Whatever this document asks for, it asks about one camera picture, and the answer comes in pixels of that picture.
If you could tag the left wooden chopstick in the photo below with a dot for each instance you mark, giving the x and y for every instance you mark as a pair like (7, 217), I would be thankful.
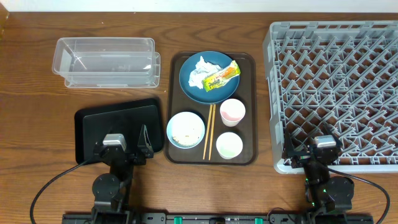
(207, 130)

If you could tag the light blue bowl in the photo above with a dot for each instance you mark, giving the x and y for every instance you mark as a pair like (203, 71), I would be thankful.
(185, 130)

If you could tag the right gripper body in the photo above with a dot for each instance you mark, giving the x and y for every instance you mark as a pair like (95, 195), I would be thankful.
(301, 158)

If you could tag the clear plastic bin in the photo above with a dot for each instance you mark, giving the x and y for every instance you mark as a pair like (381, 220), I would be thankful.
(107, 62)

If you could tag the wooden chopstick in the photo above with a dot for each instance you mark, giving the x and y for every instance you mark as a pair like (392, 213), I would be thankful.
(207, 130)
(212, 121)

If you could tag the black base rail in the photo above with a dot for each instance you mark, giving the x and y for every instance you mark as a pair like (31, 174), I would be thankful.
(161, 218)

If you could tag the grey dishwasher rack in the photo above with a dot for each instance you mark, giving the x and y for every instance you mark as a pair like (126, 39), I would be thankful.
(339, 73)

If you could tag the black plastic bin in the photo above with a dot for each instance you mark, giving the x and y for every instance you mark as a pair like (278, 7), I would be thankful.
(93, 124)

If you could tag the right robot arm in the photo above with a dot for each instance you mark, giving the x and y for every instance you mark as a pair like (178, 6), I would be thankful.
(330, 196)

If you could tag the white napkin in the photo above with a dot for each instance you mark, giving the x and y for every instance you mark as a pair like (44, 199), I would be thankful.
(200, 73)

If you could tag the dark blue plate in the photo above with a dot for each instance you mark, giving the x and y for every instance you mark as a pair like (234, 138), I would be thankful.
(200, 95)

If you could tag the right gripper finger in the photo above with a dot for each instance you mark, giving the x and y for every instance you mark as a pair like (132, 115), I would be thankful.
(327, 129)
(288, 151)

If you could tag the brown serving tray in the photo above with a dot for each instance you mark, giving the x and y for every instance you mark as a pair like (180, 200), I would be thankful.
(215, 127)

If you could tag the yellow green snack wrapper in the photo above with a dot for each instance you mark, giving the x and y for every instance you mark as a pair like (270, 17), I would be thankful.
(222, 77)

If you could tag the pink plastic cup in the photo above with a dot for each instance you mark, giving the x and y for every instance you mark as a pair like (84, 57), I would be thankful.
(232, 111)

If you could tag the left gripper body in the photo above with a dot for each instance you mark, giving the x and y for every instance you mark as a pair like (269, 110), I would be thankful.
(137, 162)

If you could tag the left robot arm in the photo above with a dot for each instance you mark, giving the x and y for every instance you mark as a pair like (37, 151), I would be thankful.
(112, 189)

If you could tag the pale green plastic cup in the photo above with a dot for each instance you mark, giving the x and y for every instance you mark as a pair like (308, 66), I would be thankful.
(229, 145)

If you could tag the right wooden chopstick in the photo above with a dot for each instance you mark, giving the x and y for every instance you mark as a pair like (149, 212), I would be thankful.
(212, 121)

